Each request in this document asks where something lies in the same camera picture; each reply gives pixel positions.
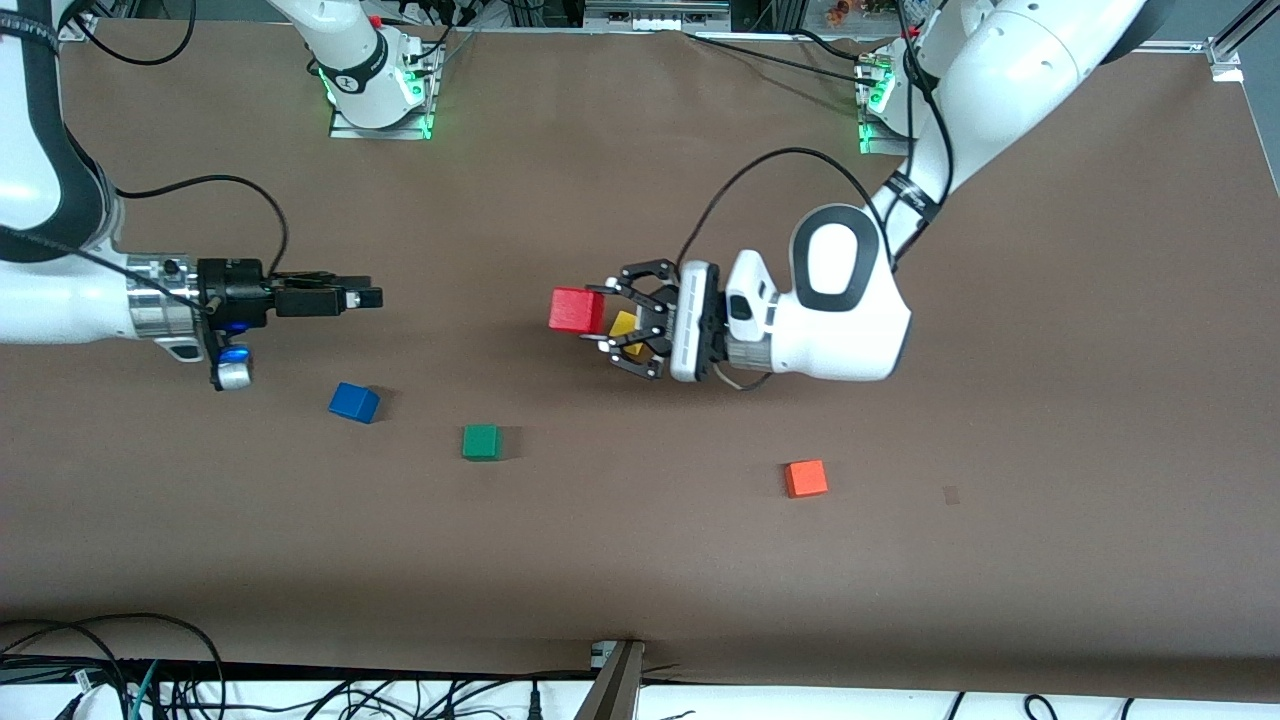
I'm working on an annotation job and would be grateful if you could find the long black table cable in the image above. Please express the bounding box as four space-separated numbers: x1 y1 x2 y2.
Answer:
685 30 871 86

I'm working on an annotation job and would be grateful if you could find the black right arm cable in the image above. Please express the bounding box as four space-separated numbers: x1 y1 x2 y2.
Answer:
112 175 291 276

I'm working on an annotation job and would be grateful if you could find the black looping floor cable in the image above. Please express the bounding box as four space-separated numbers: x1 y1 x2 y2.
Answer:
0 612 227 720

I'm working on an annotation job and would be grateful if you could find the dark camera mount post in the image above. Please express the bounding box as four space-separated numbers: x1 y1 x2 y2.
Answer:
575 640 646 720

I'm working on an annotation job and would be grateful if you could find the red wooden block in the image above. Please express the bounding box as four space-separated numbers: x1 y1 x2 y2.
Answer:
548 287 607 335

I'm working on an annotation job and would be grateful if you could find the grey power strip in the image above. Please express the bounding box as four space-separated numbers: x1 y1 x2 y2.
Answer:
585 0 731 31

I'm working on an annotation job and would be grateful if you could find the blue wooden block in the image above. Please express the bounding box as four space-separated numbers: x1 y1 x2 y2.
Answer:
328 382 381 425

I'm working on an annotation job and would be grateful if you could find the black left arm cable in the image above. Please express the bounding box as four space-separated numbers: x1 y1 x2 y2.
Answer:
688 147 897 266

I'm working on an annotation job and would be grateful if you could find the yellow wooden block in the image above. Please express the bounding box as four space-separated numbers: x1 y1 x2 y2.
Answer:
608 311 653 359

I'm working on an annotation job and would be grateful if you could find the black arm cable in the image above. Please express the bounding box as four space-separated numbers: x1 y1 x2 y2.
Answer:
688 147 897 266
112 175 291 276

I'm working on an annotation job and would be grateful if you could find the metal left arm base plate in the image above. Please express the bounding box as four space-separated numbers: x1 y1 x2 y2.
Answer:
856 55 913 157

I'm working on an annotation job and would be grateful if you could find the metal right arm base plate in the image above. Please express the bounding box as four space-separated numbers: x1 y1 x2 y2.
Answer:
328 40 438 141

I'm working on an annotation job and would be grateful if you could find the green network cable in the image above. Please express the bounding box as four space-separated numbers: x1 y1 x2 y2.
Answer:
125 660 161 720

